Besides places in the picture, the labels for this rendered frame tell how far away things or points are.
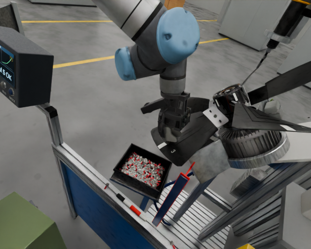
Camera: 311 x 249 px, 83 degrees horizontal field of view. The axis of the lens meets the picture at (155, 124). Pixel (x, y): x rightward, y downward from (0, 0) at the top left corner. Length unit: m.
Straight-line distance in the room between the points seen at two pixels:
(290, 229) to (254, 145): 0.41
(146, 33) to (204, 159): 0.55
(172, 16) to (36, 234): 0.33
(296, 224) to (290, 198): 0.12
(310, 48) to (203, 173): 5.58
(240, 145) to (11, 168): 1.79
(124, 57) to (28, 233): 0.33
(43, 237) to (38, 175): 1.59
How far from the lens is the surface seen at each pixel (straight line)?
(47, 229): 0.27
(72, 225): 1.62
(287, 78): 0.78
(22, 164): 1.97
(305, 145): 0.83
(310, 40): 6.11
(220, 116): 0.74
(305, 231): 1.06
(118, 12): 0.32
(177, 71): 0.48
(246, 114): 0.53
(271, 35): 0.58
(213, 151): 0.74
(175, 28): 0.30
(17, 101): 0.75
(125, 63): 0.40
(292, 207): 1.09
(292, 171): 0.90
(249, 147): 0.75
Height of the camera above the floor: 1.53
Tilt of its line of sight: 42 degrees down
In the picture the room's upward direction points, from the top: 17 degrees clockwise
